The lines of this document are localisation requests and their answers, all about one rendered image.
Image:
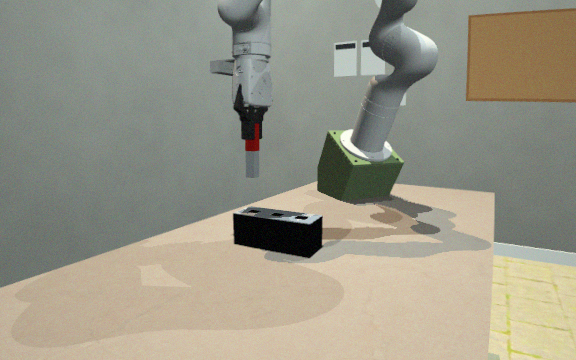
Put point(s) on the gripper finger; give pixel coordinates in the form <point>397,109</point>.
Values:
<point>258,117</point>
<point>246,117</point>

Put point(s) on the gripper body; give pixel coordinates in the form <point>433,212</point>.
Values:
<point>253,73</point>

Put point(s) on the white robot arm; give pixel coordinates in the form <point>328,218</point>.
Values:
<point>413,55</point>

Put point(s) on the grey and red pin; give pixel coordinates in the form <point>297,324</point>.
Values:
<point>252,155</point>

